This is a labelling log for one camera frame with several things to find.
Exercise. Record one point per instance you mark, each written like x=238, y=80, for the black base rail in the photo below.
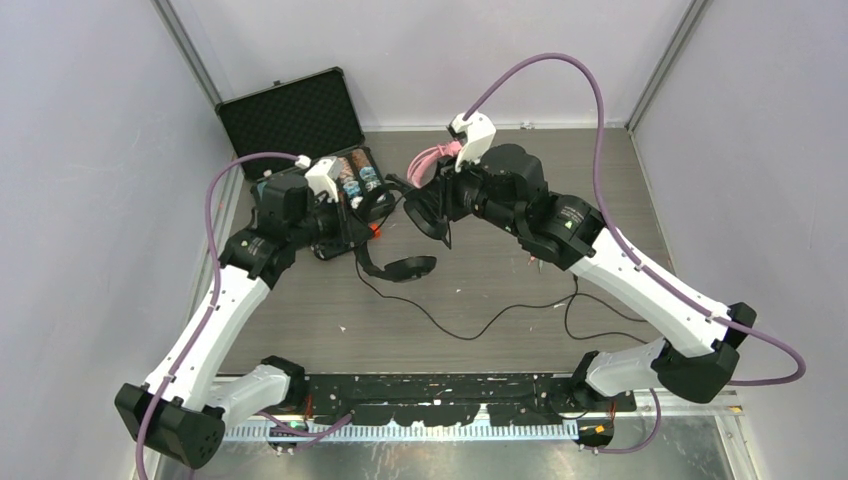
x=442, y=400

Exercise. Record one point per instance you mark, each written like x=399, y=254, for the pink headphones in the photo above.
x=423, y=161

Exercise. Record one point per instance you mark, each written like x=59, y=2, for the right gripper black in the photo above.
x=443, y=197

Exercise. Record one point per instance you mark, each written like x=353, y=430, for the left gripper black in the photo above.
x=351, y=228

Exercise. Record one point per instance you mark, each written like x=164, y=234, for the black poker chip case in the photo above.
x=313, y=116

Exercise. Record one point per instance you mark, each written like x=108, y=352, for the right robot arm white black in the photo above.
x=695, y=356

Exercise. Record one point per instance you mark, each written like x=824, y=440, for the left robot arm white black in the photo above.
x=177, y=411

